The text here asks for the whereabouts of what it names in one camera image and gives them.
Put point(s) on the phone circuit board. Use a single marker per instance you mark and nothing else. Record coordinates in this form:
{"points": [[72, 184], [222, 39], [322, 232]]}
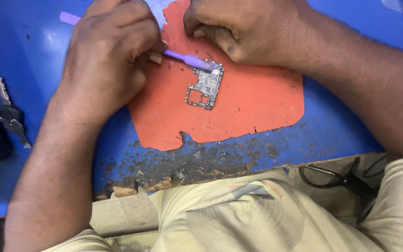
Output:
{"points": [[206, 84]]}

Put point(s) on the blue work mat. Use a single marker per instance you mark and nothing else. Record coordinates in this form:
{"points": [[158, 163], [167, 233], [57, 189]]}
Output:
{"points": [[327, 133]]}

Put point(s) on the person's left hand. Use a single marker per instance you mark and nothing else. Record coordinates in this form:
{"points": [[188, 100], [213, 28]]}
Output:
{"points": [[107, 59]]}

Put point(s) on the cream shirt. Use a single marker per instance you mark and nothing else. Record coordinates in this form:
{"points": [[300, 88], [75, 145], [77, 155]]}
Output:
{"points": [[257, 217]]}

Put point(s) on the person's right hand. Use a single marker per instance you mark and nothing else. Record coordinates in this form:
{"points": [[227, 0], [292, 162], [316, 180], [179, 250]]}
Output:
{"points": [[257, 31]]}

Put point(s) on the purple cleaning brush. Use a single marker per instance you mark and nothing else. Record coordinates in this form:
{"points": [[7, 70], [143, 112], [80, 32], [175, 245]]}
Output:
{"points": [[184, 58]]}

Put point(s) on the orange silicone mat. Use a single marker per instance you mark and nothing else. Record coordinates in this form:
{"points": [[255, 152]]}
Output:
{"points": [[250, 101]]}

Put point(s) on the black headed key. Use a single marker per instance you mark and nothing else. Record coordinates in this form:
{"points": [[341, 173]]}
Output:
{"points": [[14, 122]]}

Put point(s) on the clear plastic piece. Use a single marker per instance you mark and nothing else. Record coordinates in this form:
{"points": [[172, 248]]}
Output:
{"points": [[392, 4]]}

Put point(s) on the silver key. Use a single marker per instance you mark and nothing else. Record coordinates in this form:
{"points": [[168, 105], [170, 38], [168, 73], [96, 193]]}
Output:
{"points": [[2, 91]]}

